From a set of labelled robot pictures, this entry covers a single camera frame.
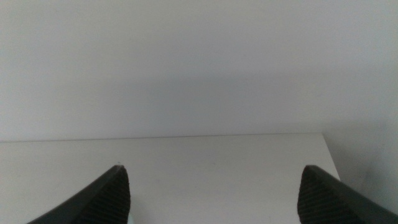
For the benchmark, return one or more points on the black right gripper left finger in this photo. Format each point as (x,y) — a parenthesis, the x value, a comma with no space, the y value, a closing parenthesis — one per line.
(99,202)

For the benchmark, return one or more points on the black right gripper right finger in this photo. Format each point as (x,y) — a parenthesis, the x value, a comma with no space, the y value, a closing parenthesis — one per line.
(329,202)

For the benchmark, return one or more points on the pale green shallow bowl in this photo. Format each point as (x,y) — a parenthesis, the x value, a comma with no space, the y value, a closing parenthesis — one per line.
(131,221)

